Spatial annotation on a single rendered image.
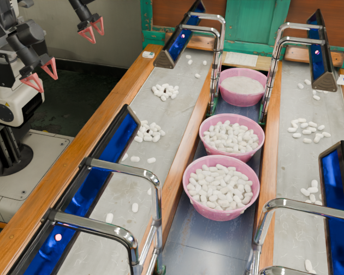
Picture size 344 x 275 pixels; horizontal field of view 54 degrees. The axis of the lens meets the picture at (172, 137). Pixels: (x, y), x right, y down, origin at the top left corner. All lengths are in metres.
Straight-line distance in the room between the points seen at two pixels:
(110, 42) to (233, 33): 1.49
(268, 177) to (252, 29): 0.99
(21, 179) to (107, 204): 0.93
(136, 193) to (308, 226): 0.57
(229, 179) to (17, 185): 1.18
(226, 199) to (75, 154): 0.59
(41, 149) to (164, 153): 1.03
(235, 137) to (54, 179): 0.73
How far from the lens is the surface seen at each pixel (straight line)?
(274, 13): 1.94
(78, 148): 1.35
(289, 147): 1.43
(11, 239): 1.13
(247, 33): 1.99
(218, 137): 1.42
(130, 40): 3.10
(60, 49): 3.49
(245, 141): 1.44
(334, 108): 1.75
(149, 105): 1.58
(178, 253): 1.11
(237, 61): 1.91
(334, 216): 0.72
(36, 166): 2.06
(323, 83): 1.22
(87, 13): 1.61
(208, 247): 1.13
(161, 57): 1.24
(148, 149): 1.34
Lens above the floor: 1.63
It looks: 40 degrees down
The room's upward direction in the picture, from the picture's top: 1 degrees clockwise
